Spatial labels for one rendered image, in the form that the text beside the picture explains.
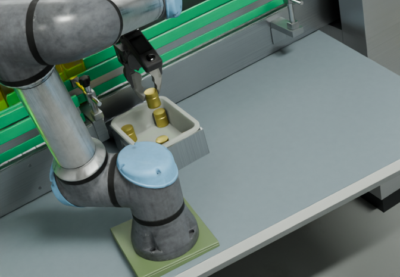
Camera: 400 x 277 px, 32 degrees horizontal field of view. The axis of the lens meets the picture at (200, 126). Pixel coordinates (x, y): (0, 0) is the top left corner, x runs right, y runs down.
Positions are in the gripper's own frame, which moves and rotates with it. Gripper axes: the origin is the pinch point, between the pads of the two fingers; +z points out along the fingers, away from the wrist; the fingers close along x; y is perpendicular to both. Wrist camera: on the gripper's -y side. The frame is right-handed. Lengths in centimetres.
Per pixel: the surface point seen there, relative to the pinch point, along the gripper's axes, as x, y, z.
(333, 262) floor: -44, -2, 92
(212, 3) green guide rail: -34.8, 26.5, -2.7
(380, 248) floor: -60, -8, 92
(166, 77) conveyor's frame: -11.1, 16.4, 7.5
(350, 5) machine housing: -70, 7, 7
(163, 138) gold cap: 1.9, -5.1, 10.7
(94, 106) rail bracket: 13.7, 5.8, -0.4
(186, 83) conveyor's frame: -16.5, 16.6, 12.1
